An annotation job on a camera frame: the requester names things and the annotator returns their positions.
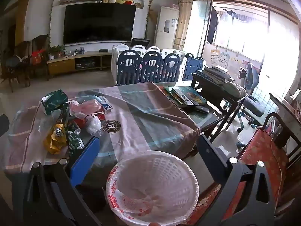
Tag wall chart poster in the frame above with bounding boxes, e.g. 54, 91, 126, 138
217, 51, 230, 67
210, 49, 219, 65
229, 56, 242, 74

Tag red wall poster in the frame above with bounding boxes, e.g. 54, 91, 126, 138
240, 60, 250, 76

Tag remote controls and books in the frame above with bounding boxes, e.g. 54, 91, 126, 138
163, 86, 207, 105

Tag grey remote control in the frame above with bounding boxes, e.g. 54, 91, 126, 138
172, 87, 194, 106

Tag pink plastic bag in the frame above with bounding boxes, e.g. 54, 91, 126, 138
70, 99, 104, 119

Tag wooden television cabinet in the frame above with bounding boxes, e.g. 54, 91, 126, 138
46, 50, 113, 76

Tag white wall shelf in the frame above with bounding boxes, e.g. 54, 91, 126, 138
59, 0, 144, 9

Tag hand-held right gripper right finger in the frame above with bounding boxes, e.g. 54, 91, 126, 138
190, 135, 277, 226

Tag green tissue box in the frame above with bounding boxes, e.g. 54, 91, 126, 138
41, 89, 70, 115

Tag dark wooden sofa frame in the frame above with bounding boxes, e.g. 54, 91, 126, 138
261, 112, 301, 160

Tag dark clothes bundle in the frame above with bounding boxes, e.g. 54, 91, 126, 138
6, 56, 23, 67

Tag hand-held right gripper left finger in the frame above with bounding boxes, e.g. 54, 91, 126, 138
22, 136, 101, 226

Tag blue office chair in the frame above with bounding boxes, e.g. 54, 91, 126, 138
237, 62, 265, 133

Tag black television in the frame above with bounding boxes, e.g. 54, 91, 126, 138
63, 3, 137, 45

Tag dark wooden chair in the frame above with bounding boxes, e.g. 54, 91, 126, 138
29, 35, 51, 80
0, 41, 32, 92

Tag potted green plant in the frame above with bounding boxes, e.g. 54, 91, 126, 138
48, 45, 67, 60

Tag black case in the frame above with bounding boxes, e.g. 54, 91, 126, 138
195, 105, 210, 115

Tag yellow plastic bag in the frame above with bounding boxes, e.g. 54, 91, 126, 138
43, 124, 67, 154

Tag stack of books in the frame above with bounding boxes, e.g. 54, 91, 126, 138
202, 65, 232, 82

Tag hanging dark garment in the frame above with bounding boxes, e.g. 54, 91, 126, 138
207, 6, 219, 44

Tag white mesh wastebasket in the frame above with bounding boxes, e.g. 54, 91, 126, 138
106, 150, 200, 226

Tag ivy vine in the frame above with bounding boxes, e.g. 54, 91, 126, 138
145, 0, 151, 38
48, 0, 58, 47

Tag white plastic bag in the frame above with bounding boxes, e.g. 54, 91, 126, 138
85, 115, 102, 135

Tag red patterned seat cushion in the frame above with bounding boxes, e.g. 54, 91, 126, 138
186, 128, 291, 226

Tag dark wooden side table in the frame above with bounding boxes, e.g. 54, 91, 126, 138
192, 72, 247, 142

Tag blue white box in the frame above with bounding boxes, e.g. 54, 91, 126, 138
99, 96, 113, 115

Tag white standing air conditioner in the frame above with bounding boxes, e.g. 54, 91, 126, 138
154, 7, 179, 50

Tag beige curtain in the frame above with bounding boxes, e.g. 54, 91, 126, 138
173, 0, 195, 51

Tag green snack wrapper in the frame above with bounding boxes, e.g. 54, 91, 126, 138
67, 131, 84, 150

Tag grey cushion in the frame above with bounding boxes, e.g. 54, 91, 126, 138
222, 82, 247, 98

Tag red gift bag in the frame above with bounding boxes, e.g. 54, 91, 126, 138
31, 49, 45, 65

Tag blue white playpen fence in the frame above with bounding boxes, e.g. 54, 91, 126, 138
111, 44, 205, 86

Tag black monitor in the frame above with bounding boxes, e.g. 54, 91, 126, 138
130, 38, 150, 49

